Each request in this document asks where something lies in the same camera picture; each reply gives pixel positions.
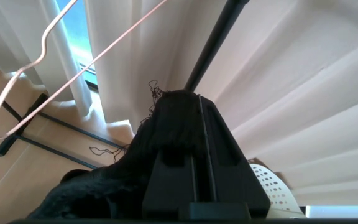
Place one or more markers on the black clothes rack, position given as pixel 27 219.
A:
pixel 219 34

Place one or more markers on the white curtain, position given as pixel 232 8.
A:
pixel 291 93
pixel 11 31

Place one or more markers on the white laundry basket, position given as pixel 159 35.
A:
pixel 275 189

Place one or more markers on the pink clothes hanger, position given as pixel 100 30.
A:
pixel 82 68

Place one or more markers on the window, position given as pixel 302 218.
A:
pixel 76 31

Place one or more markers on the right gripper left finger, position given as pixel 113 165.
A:
pixel 169 186

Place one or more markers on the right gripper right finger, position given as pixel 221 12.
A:
pixel 238 186

